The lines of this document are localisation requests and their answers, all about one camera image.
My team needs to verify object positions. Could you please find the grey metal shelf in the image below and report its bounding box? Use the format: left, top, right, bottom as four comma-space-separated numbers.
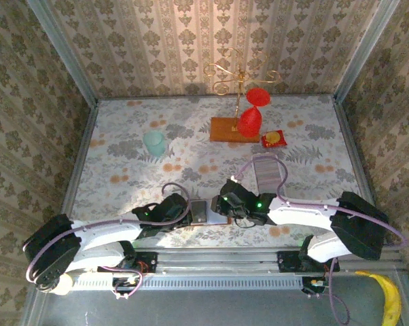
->
20, 274, 409, 326

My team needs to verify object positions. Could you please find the dark credit card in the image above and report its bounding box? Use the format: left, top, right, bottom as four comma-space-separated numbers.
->
190, 200, 209, 225

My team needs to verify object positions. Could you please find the brown leather card holder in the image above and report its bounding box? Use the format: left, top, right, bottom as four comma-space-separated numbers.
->
206, 202, 232, 225

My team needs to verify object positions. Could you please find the teal translucent cup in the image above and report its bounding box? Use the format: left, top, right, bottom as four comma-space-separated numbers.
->
143, 130, 167, 158

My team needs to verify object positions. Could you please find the gold jewelry stand wooden base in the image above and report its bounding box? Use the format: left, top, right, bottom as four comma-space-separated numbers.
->
203, 47, 282, 143

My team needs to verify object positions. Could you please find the grey metal frame post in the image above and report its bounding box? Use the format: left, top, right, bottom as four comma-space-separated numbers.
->
26, 0, 99, 107
332, 0, 402, 103

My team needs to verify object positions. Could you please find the red packet with gold coin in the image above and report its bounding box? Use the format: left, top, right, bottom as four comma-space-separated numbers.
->
261, 129, 289, 149

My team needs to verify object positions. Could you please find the aluminium mounting rail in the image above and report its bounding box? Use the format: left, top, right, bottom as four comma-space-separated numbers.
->
136, 250, 280, 274

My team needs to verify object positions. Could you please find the white slotted cable duct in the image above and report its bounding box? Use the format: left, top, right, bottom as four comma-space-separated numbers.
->
71, 274, 304, 291

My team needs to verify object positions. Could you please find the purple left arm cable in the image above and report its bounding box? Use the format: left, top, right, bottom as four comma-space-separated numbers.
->
26, 182, 194, 285

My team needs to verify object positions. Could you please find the white bottle with black cap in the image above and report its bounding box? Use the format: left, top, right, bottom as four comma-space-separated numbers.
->
51, 273, 75, 295

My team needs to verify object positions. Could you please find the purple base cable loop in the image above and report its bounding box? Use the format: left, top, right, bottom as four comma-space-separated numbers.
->
99, 266, 144, 300
326, 259, 351, 326

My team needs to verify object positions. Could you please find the yellow banana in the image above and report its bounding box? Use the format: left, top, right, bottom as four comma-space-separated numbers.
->
355, 270, 403, 326

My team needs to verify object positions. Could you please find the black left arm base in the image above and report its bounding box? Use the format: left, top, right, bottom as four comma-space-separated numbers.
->
97, 239, 158, 274

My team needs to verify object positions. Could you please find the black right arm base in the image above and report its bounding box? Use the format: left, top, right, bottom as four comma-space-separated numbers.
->
277, 236, 340, 274

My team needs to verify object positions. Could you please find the red plastic goblet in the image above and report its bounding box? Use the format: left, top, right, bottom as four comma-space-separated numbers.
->
237, 87, 272, 139

